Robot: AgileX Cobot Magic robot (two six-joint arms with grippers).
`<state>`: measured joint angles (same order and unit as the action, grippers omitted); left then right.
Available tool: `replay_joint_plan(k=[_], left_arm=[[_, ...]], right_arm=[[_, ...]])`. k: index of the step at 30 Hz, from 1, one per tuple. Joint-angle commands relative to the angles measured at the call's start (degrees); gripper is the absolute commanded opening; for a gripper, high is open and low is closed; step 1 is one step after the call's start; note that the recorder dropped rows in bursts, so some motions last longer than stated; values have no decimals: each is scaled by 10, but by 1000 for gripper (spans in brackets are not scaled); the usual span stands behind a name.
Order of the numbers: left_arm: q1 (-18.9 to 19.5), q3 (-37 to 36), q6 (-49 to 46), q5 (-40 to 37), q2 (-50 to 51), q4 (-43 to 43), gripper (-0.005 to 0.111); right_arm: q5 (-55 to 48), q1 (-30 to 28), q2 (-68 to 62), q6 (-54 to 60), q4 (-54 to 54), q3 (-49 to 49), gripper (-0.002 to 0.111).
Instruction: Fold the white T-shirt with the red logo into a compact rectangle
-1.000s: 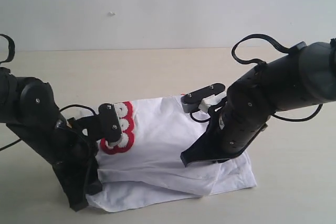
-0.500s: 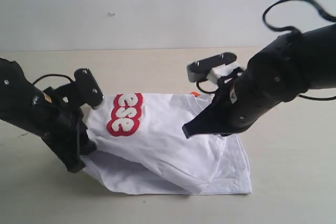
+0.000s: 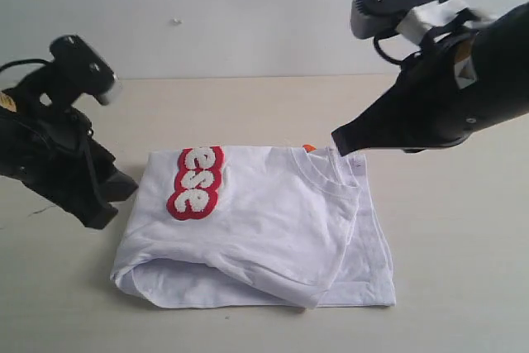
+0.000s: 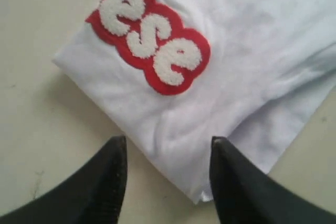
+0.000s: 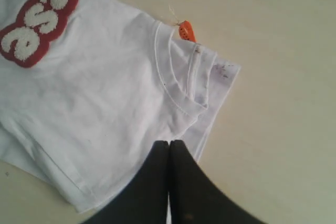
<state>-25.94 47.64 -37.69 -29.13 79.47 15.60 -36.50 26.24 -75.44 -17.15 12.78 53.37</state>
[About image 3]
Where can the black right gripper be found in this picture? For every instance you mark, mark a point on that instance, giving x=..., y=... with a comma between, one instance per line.
x=472, y=79

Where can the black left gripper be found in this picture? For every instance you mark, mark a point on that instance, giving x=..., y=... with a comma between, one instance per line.
x=48, y=146

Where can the white t-shirt red lettering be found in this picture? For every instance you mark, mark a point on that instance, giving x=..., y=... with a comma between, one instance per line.
x=220, y=226

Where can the orange neck label tag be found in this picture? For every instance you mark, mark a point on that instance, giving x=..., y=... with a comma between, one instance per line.
x=309, y=148

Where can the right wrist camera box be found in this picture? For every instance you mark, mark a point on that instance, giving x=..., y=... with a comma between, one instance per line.
x=416, y=20

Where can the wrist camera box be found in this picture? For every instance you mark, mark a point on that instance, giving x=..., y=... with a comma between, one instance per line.
x=81, y=71
x=416, y=20

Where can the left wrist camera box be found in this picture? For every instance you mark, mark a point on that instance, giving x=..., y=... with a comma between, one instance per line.
x=81, y=71

